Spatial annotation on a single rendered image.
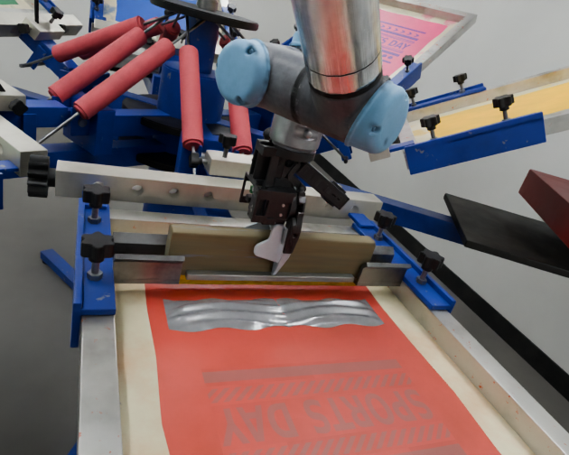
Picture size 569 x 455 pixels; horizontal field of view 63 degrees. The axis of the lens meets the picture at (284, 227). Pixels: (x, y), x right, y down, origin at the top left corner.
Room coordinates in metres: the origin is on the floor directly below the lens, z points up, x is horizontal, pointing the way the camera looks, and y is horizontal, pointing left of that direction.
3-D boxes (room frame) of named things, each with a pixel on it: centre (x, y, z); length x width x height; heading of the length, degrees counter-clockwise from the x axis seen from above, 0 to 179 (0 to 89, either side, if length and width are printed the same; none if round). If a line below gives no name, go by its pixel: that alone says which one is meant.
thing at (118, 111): (1.44, 0.38, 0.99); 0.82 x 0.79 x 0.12; 27
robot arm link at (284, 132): (0.67, 0.02, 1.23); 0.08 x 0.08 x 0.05
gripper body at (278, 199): (0.67, 0.03, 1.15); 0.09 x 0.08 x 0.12; 117
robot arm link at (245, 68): (0.58, 0.06, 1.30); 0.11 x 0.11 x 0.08; 58
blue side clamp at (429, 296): (0.84, -0.23, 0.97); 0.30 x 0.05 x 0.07; 27
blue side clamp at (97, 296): (0.59, 0.26, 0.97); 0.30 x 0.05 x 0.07; 27
